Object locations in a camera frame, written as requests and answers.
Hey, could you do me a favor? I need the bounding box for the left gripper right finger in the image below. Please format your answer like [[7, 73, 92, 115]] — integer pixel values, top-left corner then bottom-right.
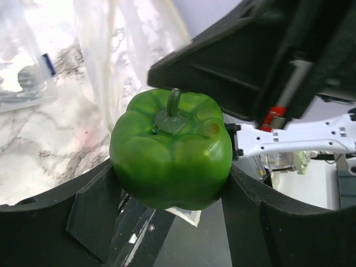
[[222, 165, 355, 266]]

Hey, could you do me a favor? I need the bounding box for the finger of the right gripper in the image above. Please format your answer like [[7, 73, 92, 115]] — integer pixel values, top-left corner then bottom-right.
[[147, 1, 289, 118]]

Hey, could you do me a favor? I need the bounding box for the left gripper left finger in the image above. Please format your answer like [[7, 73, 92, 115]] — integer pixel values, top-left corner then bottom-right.
[[1, 160, 121, 266]]

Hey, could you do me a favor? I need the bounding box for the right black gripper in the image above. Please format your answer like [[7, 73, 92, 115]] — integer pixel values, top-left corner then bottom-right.
[[253, 1, 355, 122]]

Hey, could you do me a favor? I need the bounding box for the green bell pepper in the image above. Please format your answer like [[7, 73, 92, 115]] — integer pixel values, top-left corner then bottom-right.
[[109, 88, 233, 210]]

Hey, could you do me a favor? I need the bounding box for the clear zip top bag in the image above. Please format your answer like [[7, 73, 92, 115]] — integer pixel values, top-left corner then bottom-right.
[[0, 0, 201, 229]]

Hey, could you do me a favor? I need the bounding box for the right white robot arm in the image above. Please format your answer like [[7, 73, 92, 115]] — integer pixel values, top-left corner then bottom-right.
[[147, 1, 355, 158]]

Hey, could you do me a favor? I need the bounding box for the clear plastic screw box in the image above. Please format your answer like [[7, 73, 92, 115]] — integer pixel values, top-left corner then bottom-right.
[[1, 53, 58, 113]]

